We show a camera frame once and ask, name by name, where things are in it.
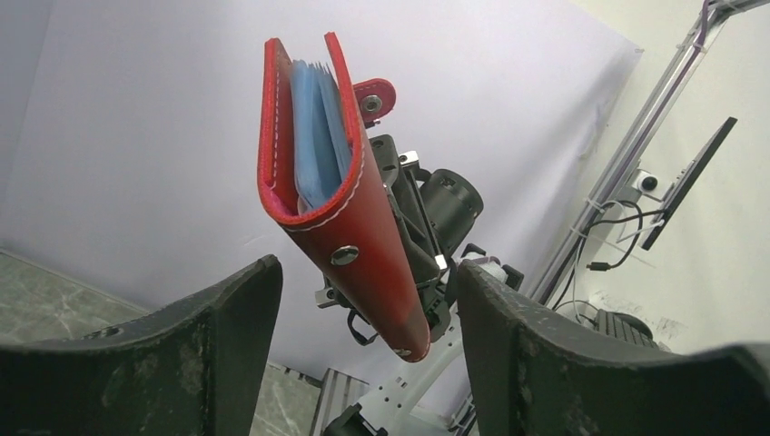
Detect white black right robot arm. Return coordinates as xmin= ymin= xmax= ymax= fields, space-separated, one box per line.
xmin=311 ymin=134 xmax=524 ymax=435

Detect red leather card holder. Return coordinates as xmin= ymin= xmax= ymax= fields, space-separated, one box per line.
xmin=256 ymin=32 xmax=430 ymax=362

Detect small white webcam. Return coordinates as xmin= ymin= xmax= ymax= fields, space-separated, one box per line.
xmin=630 ymin=169 xmax=658 ymax=194

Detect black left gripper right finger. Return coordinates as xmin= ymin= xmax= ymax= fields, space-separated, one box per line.
xmin=458 ymin=261 xmax=769 ymax=435

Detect black monitor on stand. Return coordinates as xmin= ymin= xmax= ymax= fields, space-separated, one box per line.
xmin=640 ymin=117 xmax=737 ymax=251

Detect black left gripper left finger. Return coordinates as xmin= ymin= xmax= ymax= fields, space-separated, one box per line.
xmin=1 ymin=254 xmax=282 ymax=435

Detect aluminium frame rail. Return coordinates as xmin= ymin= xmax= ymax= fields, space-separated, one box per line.
xmin=525 ymin=1 xmax=767 ymax=304

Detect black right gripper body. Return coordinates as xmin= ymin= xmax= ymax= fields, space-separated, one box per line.
xmin=370 ymin=134 xmax=524 ymax=342

